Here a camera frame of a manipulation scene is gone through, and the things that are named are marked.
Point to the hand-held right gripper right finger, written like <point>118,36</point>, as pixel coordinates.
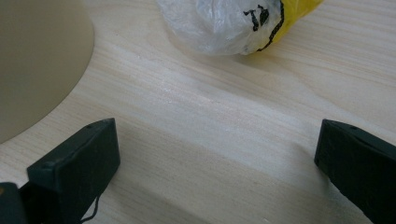
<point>361,165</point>

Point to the beige perforated strainer bowl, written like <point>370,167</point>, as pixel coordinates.
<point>37,62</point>

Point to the white and yellow plastic bag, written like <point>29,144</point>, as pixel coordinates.
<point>218,25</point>

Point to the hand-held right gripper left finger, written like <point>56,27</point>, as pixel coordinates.
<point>74,168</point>

